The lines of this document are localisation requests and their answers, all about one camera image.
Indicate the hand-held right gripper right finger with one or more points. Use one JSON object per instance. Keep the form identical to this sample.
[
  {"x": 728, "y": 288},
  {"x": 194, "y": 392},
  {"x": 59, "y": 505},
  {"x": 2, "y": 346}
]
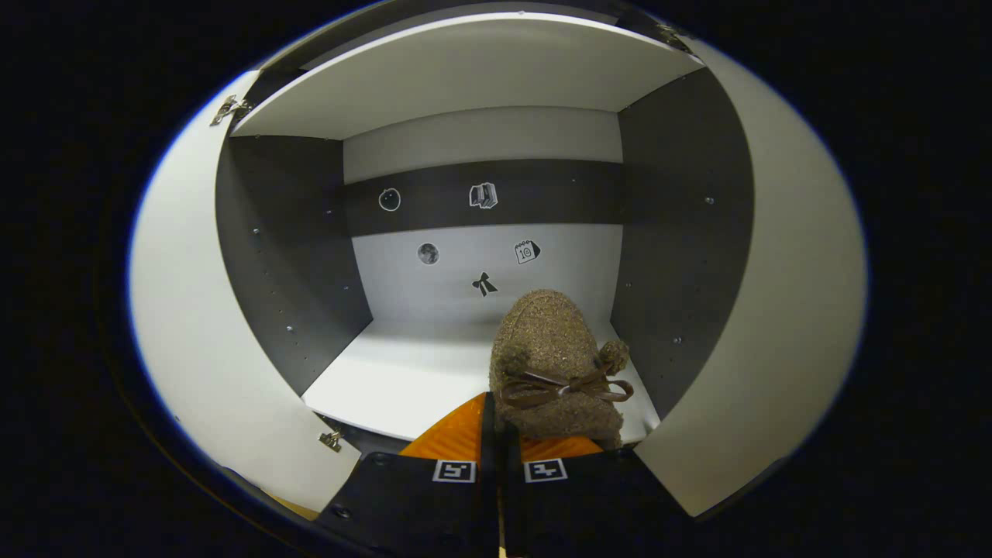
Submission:
[{"x": 589, "y": 504}]

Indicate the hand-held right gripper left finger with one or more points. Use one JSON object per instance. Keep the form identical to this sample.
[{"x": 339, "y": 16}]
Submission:
[{"x": 489, "y": 434}]

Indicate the white shoe cabinet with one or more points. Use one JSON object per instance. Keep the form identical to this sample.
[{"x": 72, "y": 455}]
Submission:
[{"x": 434, "y": 372}]

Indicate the brown fuzzy shoe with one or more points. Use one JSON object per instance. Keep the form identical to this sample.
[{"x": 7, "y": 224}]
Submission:
[{"x": 550, "y": 341}]

